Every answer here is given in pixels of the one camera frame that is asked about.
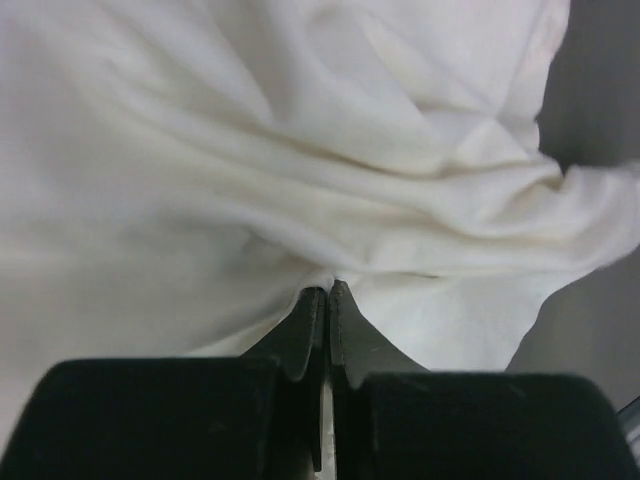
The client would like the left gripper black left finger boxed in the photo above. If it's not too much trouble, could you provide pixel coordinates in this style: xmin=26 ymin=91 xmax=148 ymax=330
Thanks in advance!
xmin=1 ymin=288 xmax=326 ymax=479

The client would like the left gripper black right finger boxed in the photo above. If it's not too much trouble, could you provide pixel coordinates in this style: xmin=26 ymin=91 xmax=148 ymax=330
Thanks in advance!
xmin=327 ymin=282 xmax=638 ymax=479

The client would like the white t shirt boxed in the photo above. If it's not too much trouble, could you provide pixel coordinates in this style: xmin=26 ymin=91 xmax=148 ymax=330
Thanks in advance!
xmin=0 ymin=0 xmax=640 ymax=416

